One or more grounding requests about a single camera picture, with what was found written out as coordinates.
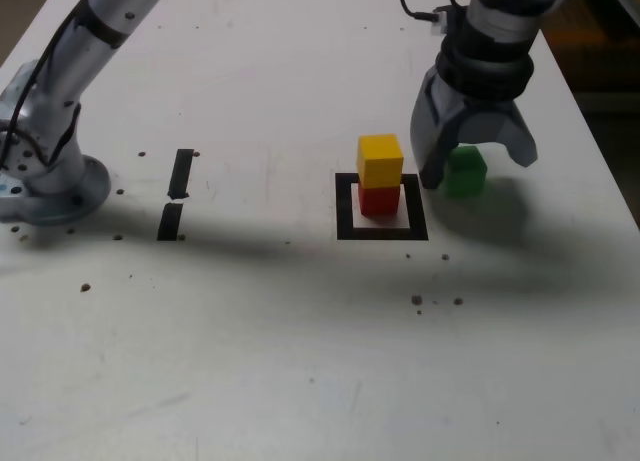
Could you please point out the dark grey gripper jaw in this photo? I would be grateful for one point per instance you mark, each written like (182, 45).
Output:
(425, 131)

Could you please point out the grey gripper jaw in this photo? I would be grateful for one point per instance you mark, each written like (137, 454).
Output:
(490, 123)

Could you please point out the yellow cube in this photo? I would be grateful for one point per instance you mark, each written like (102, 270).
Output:
(380, 161)

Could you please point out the green cube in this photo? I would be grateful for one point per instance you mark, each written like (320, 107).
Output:
(467, 173)

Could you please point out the red cube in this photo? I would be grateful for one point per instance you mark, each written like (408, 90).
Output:
(378, 201)

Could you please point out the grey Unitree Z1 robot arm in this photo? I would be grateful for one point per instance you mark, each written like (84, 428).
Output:
(75, 81)

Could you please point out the black tape square outline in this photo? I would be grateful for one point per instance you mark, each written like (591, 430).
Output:
(345, 211)

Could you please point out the brown background furniture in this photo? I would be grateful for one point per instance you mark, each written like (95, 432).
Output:
(590, 46)

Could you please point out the black tape strip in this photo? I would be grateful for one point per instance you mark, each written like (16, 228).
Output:
(180, 176)

